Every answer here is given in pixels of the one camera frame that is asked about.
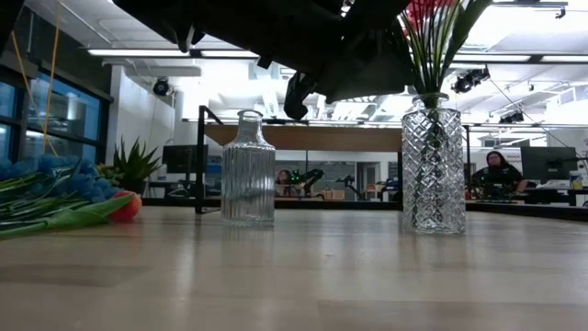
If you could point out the diamond-cut clear glass vase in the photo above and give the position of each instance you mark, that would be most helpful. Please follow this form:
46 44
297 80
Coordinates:
434 184

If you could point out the green succulent plant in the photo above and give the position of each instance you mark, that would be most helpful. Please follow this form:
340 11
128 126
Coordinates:
135 170

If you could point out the black framed window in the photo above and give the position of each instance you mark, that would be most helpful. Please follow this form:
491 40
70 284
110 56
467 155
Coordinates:
69 115

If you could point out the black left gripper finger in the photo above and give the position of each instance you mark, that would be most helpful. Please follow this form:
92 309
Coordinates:
367 69
374 14

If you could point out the orange artificial tulip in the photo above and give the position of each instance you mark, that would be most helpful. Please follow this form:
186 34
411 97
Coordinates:
126 209

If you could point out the black computer monitor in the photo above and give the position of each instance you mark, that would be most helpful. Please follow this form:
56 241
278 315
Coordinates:
181 158
546 163

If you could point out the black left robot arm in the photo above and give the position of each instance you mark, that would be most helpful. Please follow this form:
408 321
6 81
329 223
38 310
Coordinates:
174 16

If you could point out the red artificial flower bunch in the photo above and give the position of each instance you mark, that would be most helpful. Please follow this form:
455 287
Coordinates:
432 69

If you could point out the ribbed clear glass vase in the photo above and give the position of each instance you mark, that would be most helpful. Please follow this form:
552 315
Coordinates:
248 184

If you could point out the person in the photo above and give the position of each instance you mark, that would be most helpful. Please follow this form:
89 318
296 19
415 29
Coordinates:
498 177
284 179

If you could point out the black background robot arm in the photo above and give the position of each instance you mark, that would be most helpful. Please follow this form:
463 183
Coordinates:
351 185
312 177

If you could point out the blue artificial flower bunch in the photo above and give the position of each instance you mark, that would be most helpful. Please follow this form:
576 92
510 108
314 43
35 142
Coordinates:
103 190
46 166

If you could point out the long ceiling strip light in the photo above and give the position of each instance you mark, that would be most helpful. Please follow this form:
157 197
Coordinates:
138 53

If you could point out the black ceiling spotlight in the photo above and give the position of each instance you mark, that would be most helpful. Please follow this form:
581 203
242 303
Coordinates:
512 117
161 86
468 80

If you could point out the wooden shelf with black legs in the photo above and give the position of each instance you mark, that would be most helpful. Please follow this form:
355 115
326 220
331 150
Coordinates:
321 138

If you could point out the brown cardboard box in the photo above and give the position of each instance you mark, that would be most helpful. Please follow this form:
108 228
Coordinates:
333 194

